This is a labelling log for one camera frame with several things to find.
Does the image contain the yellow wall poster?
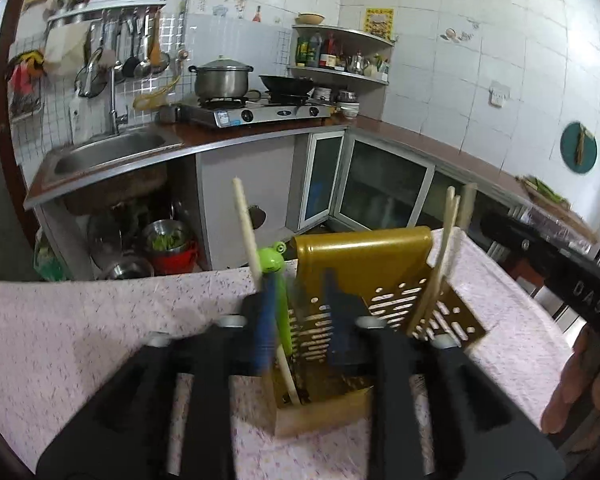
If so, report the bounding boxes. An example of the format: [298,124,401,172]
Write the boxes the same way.
[364,7,395,41]

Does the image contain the pale wooden chopstick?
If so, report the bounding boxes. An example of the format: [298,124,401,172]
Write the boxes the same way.
[231,177,302,407]

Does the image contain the wall stickers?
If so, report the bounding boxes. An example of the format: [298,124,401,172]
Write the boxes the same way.
[440,17,481,44]

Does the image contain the green plastic bag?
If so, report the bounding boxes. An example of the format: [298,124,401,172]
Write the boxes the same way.
[32,230,66,282]

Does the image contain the metal wall rack shelf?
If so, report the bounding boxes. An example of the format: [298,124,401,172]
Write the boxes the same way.
[47,0,168,24]

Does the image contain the yellow perforated utensil holder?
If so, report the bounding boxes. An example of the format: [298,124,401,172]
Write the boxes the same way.
[272,226,488,438]

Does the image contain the red cap bottle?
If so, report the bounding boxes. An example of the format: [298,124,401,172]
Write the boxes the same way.
[322,32,339,69]

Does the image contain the pink floral tablecloth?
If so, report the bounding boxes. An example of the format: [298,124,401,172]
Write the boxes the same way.
[0,227,581,480]

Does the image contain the green vegetables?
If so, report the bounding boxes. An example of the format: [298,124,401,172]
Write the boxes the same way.
[517,175,571,206]

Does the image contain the wire basket with colourful bags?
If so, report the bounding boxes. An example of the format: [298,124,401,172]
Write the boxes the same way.
[7,50,49,121]

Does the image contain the steel pot with lid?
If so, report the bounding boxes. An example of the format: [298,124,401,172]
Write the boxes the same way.
[187,56,255,101]

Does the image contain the dark sauce bottle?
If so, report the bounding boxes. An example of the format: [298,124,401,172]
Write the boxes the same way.
[307,31,324,68]

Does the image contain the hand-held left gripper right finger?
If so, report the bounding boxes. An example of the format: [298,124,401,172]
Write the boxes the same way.
[324,269,567,480]

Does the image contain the white hanging towel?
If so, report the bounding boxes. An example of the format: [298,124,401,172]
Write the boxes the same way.
[45,25,89,77]

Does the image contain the hanging wooden spatula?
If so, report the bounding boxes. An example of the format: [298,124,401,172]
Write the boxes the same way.
[148,7,164,69]

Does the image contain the person's right hand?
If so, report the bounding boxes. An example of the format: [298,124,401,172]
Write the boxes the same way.
[540,329,600,435]

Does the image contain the stack of bowls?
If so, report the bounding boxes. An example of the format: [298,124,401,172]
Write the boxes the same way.
[337,89,361,120]

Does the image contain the corner wall shelf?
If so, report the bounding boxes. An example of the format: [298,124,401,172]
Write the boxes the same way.
[286,22,396,86]

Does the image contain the round green cutting board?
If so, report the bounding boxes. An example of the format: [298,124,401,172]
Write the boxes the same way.
[560,121,599,175]

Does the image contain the black wok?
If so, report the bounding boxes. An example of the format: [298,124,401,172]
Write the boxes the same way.
[258,74,316,99]

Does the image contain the steel gas stove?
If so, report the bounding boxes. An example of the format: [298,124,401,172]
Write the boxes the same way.
[177,94,341,130]

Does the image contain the aluminium glass cabinet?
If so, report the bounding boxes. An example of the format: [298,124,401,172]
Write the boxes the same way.
[300,130,526,242]

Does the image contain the metal faucet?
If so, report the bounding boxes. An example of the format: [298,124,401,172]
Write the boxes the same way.
[107,60,131,136]

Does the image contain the brown kitchen counter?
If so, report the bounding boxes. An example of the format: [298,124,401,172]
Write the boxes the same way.
[24,114,531,211]

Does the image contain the hanging wire strainer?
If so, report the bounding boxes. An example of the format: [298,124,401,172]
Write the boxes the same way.
[75,50,109,99]

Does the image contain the plastic covered side table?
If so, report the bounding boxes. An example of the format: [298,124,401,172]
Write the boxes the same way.
[514,175,600,257]

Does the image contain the green frog handle fork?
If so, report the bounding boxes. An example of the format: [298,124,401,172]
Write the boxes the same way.
[257,241,299,359]

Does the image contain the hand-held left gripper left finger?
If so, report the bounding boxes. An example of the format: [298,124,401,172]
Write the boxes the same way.
[35,279,282,480]

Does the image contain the stainless steel sink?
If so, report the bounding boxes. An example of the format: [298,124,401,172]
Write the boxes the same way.
[45,127,182,182]

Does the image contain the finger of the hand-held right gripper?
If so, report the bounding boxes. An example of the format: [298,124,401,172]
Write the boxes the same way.
[480,209,562,282]

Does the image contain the brown frosted glass door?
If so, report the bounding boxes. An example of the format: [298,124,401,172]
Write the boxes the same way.
[0,0,43,281]

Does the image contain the metal basins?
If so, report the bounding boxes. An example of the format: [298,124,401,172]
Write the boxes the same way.
[86,209,156,281]

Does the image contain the red basin with greens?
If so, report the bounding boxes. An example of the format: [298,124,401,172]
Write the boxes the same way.
[140,219,201,276]

